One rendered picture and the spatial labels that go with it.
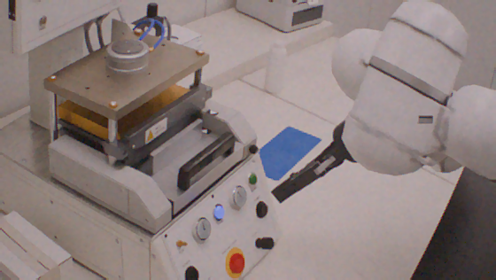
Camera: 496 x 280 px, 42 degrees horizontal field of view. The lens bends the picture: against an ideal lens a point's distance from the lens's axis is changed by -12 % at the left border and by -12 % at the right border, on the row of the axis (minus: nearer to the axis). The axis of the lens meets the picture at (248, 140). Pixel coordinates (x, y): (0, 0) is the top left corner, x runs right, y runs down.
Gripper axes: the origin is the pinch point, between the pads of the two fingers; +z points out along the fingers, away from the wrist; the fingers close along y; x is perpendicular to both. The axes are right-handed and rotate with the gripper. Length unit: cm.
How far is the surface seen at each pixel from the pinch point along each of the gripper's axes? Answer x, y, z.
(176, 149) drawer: -17.9, 12.9, 3.0
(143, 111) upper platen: -26.8, 14.0, 2.5
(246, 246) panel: 3.9, 7.6, 10.8
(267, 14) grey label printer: -39, -87, 37
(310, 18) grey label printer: -30, -96, 31
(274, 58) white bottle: -24, -56, 24
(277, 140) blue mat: -7.4, -36.1, 24.7
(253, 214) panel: 0.1, 2.7, 8.7
